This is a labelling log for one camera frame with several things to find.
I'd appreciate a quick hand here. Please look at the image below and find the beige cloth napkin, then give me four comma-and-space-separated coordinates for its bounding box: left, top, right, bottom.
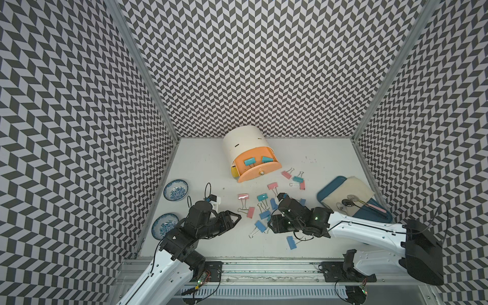
319, 176, 375, 216

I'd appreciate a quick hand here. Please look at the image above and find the blue binder clip centre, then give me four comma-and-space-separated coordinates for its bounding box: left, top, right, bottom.
270, 198, 278, 210

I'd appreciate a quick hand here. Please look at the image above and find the pink handled utensil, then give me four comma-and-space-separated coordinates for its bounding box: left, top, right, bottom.
359, 200, 387, 214

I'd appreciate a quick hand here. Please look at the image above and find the blue binder clip lower left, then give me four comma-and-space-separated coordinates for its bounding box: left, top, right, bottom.
248, 221, 267, 238

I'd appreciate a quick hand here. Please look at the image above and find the yellow middle drawer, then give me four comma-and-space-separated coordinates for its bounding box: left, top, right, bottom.
231, 165, 240, 179

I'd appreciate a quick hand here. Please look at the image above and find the pink binder clip lower left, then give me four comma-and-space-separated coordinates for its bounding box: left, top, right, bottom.
238, 207, 255, 219

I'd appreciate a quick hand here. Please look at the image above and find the blue patterned bowl near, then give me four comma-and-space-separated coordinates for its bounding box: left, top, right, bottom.
151, 213, 179, 240

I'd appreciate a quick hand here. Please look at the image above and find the blue binder clip bottom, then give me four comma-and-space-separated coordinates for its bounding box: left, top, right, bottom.
286, 236, 299, 250

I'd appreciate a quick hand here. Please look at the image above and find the blue patterned bowl far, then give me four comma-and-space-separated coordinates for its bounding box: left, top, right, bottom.
163, 179, 189, 202

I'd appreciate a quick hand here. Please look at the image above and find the orange top drawer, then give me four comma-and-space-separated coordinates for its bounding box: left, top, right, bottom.
231, 146, 282, 183

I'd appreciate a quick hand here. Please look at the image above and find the aluminium front rail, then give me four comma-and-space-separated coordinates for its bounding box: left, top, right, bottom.
114, 258, 432, 286

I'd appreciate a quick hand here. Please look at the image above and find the teal binder clip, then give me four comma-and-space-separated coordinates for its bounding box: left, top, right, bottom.
262, 156, 274, 163
292, 172, 304, 184
244, 157, 256, 166
257, 193, 269, 210

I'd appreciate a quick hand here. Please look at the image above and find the metal spoon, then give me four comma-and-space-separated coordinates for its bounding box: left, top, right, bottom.
336, 194, 364, 212

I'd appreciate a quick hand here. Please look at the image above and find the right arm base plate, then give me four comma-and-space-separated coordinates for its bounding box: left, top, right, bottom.
319, 261, 377, 283

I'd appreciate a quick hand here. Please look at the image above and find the blue binder clip centre low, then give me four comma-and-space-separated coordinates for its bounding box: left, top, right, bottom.
258, 203, 271, 220

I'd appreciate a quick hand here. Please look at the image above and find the pink binder clip far right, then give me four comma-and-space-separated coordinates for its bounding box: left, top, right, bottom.
281, 168, 295, 179

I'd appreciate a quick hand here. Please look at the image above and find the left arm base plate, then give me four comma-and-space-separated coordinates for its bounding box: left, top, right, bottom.
194, 261, 223, 285

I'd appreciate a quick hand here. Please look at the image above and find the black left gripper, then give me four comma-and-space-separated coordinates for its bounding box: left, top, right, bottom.
197, 210, 241, 239

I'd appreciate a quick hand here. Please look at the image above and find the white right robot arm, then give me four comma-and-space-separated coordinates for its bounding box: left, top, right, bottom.
268, 193, 444, 286

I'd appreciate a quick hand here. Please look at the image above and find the pink binder clip centre top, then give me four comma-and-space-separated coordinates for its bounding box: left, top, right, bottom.
267, 182, 279, 197

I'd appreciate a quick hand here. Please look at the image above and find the white round drawer cabinet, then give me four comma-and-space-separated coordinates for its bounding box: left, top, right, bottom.
222, 125, 271, 171

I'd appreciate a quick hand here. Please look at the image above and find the blue patterned bowl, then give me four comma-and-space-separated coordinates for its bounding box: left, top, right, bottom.
151, 213, 179, 240
163, 179, 189, 202

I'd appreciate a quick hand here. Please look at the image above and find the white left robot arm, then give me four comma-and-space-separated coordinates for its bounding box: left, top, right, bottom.
117, 200, 241, 304

